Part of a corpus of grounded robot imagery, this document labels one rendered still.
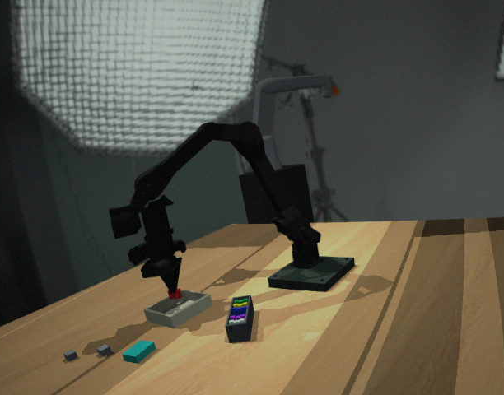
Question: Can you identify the teal rectangular block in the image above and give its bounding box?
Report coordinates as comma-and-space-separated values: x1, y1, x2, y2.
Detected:
122, 341, 156, 364

